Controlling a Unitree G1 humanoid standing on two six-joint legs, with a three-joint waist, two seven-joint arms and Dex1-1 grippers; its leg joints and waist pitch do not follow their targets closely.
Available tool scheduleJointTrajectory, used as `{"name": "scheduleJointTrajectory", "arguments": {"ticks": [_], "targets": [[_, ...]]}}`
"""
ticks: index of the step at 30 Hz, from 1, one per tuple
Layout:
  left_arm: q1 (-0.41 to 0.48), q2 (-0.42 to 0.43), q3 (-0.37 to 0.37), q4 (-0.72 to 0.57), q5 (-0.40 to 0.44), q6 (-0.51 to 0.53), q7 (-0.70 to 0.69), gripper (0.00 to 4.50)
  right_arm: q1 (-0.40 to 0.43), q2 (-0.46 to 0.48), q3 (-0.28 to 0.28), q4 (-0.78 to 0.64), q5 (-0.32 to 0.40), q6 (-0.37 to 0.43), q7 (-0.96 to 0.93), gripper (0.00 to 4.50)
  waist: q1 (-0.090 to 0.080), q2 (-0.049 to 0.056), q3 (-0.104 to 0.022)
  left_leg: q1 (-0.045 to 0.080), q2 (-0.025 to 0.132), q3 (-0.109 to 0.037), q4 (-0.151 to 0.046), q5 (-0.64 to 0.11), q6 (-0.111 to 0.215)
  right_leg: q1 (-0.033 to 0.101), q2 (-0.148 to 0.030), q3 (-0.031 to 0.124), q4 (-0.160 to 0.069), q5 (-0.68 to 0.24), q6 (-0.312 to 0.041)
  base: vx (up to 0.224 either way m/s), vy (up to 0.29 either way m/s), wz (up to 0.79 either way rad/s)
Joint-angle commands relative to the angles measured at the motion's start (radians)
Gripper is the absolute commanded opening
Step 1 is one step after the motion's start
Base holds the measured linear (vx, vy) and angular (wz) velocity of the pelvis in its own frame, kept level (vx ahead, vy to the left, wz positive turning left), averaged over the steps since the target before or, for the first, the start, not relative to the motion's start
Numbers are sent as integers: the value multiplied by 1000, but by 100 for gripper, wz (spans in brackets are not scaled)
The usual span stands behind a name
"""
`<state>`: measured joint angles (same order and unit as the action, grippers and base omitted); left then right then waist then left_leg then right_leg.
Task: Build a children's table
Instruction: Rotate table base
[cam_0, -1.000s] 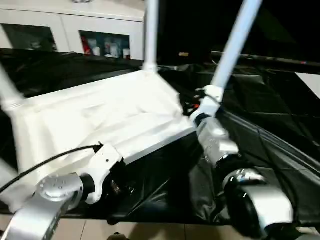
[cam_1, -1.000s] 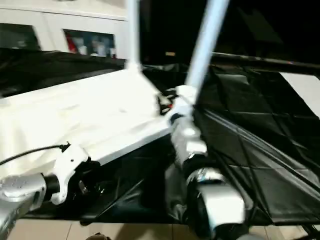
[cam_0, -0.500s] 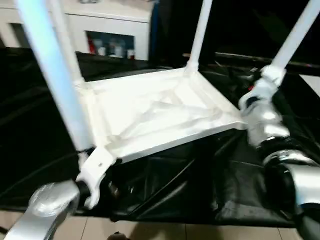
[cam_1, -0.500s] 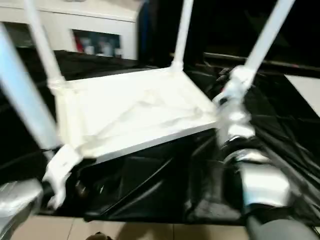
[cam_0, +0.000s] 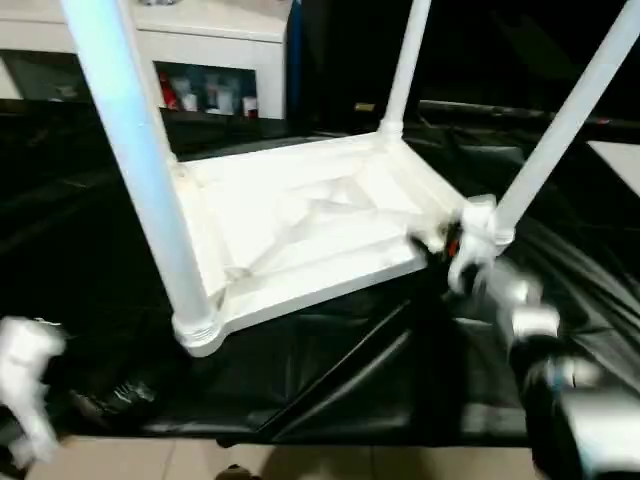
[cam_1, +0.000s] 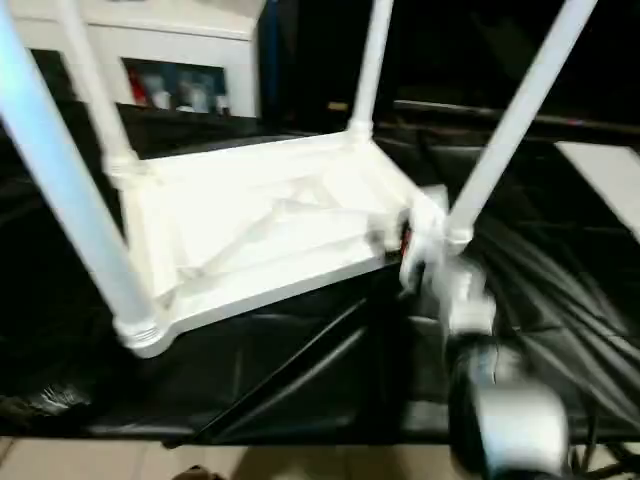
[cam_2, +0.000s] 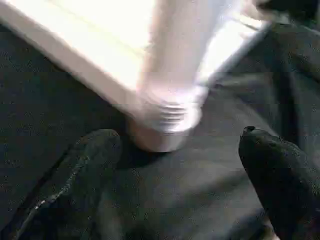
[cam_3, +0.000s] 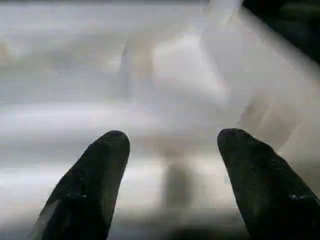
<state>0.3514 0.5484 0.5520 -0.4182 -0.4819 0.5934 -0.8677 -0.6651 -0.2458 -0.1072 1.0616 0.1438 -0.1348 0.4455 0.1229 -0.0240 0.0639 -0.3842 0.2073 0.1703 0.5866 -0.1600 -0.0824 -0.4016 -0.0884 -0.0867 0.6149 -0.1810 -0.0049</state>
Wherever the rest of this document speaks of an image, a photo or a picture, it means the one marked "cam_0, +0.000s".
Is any black mat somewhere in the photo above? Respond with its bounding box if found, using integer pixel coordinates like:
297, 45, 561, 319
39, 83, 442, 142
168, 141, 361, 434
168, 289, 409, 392
0, 98, 640, 446

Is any white flat board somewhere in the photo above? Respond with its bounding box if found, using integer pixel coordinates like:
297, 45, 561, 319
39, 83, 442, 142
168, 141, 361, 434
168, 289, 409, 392
588, 140, 640, 196

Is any red bottle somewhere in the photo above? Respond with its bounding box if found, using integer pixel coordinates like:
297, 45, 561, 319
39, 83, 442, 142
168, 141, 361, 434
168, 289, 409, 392
158, 78, 179, 111

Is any white cabinet with glass doors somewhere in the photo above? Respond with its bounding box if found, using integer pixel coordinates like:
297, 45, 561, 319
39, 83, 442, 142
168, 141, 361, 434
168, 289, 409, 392
0, 0, 293, 121

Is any dark metal rail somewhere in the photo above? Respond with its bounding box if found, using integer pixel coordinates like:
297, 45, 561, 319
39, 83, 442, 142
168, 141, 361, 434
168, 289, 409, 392
418, 98, 640, 129

